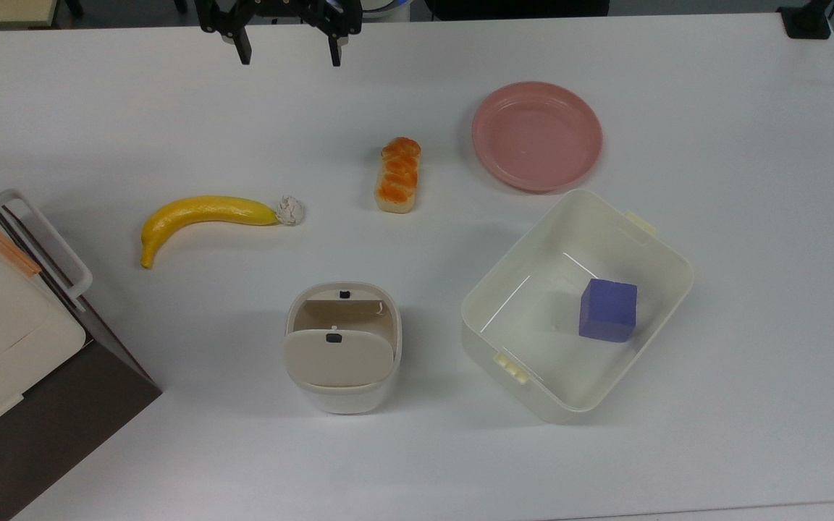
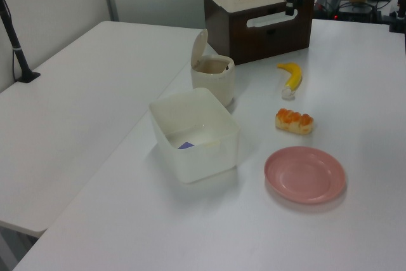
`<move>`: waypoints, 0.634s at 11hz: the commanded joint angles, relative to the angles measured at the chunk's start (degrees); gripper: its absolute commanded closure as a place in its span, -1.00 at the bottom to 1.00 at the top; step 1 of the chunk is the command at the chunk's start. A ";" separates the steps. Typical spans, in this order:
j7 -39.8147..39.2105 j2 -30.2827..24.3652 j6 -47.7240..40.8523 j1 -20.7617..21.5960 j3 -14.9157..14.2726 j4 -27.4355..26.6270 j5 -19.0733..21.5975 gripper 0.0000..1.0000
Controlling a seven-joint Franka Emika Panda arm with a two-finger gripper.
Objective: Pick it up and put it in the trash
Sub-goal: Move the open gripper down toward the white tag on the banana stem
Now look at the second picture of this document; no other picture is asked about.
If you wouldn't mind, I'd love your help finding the cream mini trash can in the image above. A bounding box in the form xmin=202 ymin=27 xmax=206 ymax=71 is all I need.
xmin=190 ymin=29 xmax=236 ymax=107

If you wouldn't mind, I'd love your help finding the dark brown storage box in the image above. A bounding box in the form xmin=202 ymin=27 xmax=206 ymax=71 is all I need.
xmin=204 ymin=0 xmax=315 ymax=65

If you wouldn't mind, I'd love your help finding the yellow toy banana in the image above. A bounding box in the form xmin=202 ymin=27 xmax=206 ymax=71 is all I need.
xmin=277 ymin=62 xmax=303 ymax=100

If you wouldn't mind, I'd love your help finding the black clamp device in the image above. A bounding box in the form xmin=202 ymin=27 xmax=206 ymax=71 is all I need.
xmin=387 ymin=0 xmax=406 ymax=34

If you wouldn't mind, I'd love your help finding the orange glazed toy bread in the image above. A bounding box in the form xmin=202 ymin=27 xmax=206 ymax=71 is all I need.
xmin=274 ymin=108 xmax=315 ymax=135

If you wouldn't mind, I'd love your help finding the pink plastic plate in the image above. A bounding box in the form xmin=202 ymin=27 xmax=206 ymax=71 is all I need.
xmin=264 ymin=146 xmax=346 ymax=205

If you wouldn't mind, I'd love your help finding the white plastic open container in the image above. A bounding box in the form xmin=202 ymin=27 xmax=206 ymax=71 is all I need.
xmin=148 ymin=87 xmax=240 ymax=185

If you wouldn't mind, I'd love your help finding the black clamp camera stand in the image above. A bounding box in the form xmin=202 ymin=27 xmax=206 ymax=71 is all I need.
xmin=0 ymin=0 xmax=41 ymax=84

